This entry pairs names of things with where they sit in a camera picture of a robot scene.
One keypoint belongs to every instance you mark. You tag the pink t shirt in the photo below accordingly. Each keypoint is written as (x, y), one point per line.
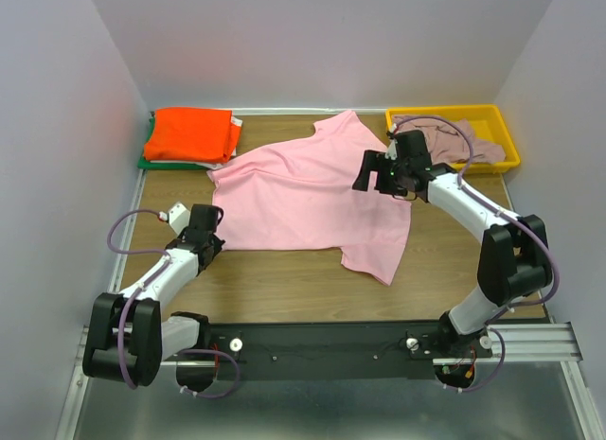
(298, 195)

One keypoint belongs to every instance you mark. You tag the crumpled mauve t shirt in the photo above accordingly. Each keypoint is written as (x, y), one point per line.
(445, 141)

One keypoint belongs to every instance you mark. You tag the aluminium frame rail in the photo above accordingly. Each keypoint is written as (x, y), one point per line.
(532, 342)

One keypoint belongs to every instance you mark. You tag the folded orange t shirt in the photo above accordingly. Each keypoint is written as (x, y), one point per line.
(192, 135)

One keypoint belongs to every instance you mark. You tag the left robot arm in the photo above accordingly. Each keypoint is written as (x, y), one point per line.
(127, 337)

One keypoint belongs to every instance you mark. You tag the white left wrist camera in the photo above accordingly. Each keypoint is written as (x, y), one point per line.
(177, 217)

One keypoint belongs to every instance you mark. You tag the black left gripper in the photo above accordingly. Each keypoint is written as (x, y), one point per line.
(217, 243)

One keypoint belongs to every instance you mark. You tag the yellow plastic bin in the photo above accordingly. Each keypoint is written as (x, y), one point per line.
(487, 122)

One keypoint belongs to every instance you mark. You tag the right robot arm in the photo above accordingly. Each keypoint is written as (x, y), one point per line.
(514, 260)

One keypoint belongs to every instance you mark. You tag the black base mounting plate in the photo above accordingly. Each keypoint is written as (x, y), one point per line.
(341, 350)

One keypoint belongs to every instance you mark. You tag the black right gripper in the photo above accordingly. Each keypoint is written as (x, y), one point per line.
(376, 161)

